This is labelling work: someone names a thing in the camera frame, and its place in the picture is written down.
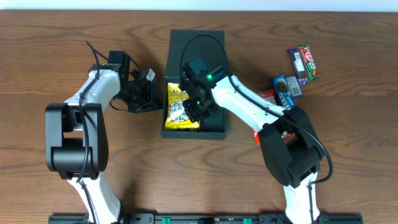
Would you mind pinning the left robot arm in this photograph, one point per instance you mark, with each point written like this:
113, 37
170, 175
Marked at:
76, 143

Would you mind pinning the red snack bag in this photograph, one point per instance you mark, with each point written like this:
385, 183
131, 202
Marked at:
270, 97

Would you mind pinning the dark purple chocolate bar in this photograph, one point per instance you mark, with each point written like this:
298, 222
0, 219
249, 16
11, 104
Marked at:
300, 71

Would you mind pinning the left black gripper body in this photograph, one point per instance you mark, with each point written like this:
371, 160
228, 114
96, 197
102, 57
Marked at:
144, 97

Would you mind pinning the black mounting rail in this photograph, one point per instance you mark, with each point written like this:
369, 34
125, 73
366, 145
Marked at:
268, 218

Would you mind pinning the red green KitKat bar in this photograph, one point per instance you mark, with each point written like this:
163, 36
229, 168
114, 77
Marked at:
309, 62

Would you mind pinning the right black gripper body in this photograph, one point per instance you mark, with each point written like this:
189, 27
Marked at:
193, 109

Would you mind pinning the dark green gift box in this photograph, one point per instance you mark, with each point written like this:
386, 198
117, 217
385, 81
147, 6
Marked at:
196, 61

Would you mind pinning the yellow seed snack bag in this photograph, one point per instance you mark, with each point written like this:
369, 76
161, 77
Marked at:
176, 116

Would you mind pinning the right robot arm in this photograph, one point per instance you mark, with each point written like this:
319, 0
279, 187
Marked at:
290, 148

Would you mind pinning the blue Oreo cookie pack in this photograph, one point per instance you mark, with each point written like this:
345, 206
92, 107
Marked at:
282, 92

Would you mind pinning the small blue snack box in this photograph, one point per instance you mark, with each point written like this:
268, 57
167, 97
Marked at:
294, 87

